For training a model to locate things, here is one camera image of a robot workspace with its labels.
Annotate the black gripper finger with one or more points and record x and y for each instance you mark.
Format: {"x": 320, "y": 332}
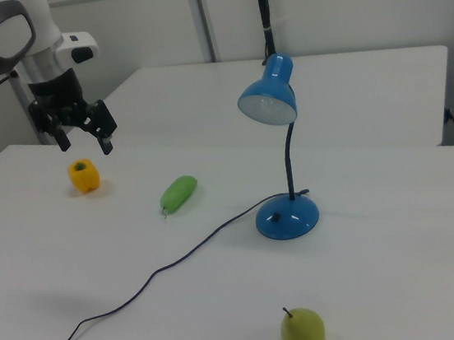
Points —
{"x": 102, "y": 119}
{"x": 58, "y": 132}

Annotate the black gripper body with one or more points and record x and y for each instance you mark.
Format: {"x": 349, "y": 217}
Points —
{"x": 56, "y": 93}

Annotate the blue gooseneck desk lamp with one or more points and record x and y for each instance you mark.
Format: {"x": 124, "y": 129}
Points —
{"x": 286, "y": 216}

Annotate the yellow toy bell pepper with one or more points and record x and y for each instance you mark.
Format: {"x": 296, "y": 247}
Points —
{"x": 84, "y": 177}

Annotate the green toy cucumber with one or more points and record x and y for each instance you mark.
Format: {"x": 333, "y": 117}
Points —
{"x": 178, "y": 194}

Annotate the white side table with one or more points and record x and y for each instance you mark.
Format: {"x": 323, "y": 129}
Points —
{"x": 366, "y": 90}

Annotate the yellow-green toy pear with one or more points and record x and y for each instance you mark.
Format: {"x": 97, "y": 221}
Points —
{"x": 303, "y": 332}

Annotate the aluminium frame post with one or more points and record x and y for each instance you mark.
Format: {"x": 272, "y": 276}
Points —
{"x": 22, "y": 104}

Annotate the black camera stand pole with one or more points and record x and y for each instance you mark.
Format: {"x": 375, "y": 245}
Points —
{"x": 265, "y": 12}

